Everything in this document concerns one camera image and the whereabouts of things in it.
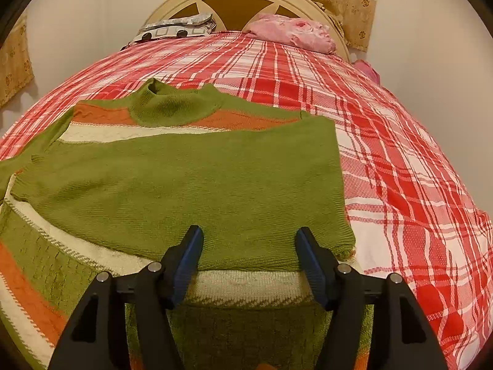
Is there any small pink cloth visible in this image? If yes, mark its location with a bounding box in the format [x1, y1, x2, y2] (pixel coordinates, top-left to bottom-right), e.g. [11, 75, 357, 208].
[352, 59, 383, 84]

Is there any green striped knit sweater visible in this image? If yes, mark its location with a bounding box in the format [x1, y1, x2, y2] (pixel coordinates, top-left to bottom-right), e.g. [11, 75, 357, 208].
[0, 78, 375, 370]

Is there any pink pillow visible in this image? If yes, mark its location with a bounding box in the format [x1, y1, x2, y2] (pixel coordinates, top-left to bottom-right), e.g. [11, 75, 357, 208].
[246, 13, 338, 55]

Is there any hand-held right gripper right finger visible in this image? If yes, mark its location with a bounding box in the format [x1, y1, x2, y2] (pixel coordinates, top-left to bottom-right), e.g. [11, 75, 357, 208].
[294, 227, 450, 370]

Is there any red plaid blanket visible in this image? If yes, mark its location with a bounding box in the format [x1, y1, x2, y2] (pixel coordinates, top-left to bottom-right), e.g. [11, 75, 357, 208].
[0, 30, 493, 370]

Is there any grey patterned pillow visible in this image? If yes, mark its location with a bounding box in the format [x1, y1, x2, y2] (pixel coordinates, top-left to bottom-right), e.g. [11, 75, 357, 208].
[134, 12, 217, 44]

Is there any gold floral curtain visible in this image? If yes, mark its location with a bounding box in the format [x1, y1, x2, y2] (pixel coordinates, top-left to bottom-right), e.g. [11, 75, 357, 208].
[194, 0, 380, 51]
[0, 11, 35, 109]

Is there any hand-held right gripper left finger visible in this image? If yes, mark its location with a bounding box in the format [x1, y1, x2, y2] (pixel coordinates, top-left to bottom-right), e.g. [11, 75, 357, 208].
[46, 225, 205, 370]

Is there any cream wooden headboard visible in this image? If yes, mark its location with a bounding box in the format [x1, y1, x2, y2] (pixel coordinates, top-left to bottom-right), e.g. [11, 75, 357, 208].
[144, 0, 352, 63]

